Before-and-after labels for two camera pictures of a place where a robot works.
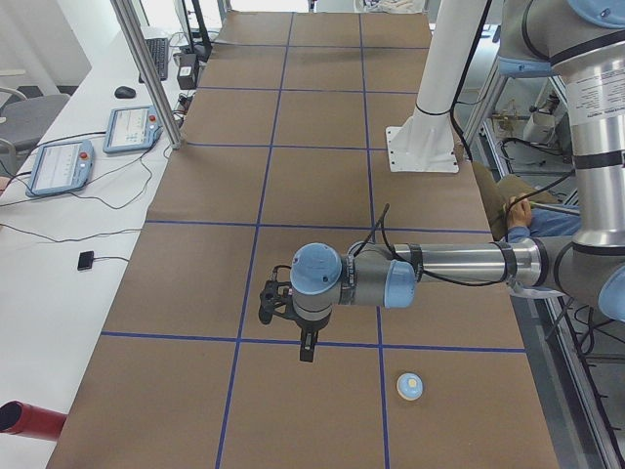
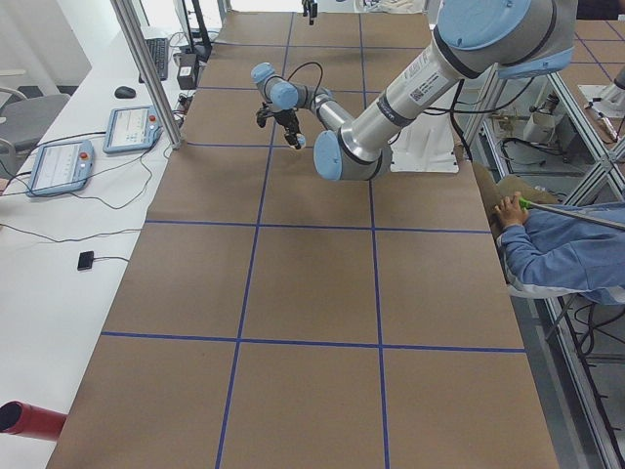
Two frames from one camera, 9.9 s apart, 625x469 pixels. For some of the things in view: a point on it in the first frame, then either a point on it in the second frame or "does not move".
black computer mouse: [124, 92] does not move
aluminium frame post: [133, 30] does not move
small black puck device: [85, 260] does not move
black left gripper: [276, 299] → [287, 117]
